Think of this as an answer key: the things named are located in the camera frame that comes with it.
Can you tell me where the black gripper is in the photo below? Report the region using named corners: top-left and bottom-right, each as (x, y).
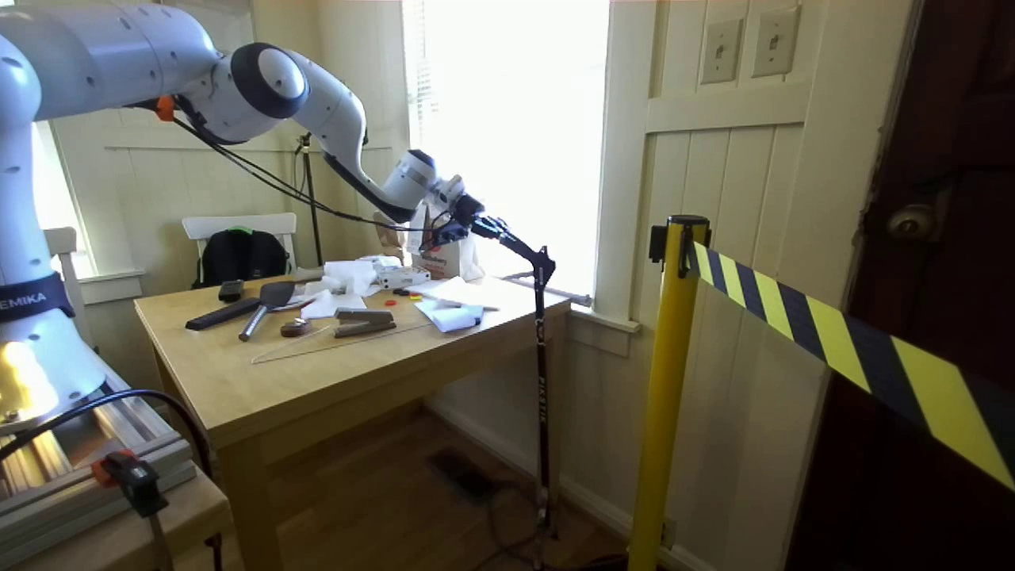
top-left (426, 174), bottom-right (508, 245)

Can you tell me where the long black stick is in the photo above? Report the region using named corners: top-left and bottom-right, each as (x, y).
top-left (469, 208), bottom-right (560, 552)

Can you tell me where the brown paper bag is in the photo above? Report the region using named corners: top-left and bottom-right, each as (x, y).
top-left (370, 203), bottom-right (416, 256)

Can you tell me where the white booklet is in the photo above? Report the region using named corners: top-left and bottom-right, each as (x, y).
top-left (412, 294), bottom-right (502, 338)

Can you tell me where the bright window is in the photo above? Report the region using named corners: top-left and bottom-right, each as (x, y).
top-left (398, 0), bottom-right (614, 304)

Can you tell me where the crumpled white paper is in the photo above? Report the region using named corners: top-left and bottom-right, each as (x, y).
top-left (315, 251), bottom-right (409, 298)

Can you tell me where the grey stapler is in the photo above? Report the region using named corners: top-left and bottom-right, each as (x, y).
top-left (331, 306), bottom-right (398, 341)

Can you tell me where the black desk lamp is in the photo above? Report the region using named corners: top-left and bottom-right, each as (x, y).
top-left (294, 129), bottom-right (326, 267)

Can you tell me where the flat white paper sheet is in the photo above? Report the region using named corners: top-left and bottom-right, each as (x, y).
top-left (297, 294), bottom-right (369, 324)

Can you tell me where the light wooden table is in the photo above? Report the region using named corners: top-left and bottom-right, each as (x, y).
top-left (129, 263), bottom-right (577, 571)

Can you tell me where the black backpack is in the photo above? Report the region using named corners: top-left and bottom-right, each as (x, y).
top-left (194, 225), bottom-right (294, 290)

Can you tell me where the white wooden chair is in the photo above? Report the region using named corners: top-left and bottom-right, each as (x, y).
top-left (179, 208), bottom-right (302, 287)

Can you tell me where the long black remote control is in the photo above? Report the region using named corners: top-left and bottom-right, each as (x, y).
top-left (183, 298), bottom-right (263, 334)

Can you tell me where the yellow black barrier tape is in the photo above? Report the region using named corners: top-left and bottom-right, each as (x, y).
top-left (686, 237), bottom-right (1015, 496)

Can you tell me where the white wooden furniture piece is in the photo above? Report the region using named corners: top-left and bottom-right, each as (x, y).
top-left (40, 223), bottom-right (150, 311)

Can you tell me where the orange black clamp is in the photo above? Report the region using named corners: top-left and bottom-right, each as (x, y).
top-left (91, 449), bottom-right (170, 519)

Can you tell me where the round metal door knob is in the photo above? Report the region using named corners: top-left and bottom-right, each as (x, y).
top-left (886, 200), bottom-right (938, 246)

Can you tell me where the dark brown door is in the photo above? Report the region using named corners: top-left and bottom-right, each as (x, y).
top-left (785, 0), bottom-right (1015, 571)

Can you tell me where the black spatula with silver handle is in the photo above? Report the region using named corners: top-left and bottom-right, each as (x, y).
top-left (238, 280), bottom-right (297, 341)

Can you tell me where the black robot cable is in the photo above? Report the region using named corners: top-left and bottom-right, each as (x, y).
top-left (151, 93), bottom-right (439, 233)

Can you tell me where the yellow stanchion post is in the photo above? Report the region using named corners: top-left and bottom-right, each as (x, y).
top-left (624, 213), bottom-right (714, 571)

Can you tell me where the black floor cable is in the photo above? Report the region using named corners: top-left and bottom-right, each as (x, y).
top-left (469, 480), bottom-right (553, 571)

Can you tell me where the beige light switch plate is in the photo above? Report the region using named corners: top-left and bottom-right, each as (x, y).
top-left (753, 6), bottom-right (802, 79)
top-left (697, 11), bottom-right (744, 87)

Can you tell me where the thick black looped cable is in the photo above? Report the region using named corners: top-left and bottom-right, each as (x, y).
top-left (0, 382), bottom-right (215, 480)

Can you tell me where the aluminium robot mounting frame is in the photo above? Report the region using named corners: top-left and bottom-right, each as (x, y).
top-left (0, 391), bottom-right (203, 552)

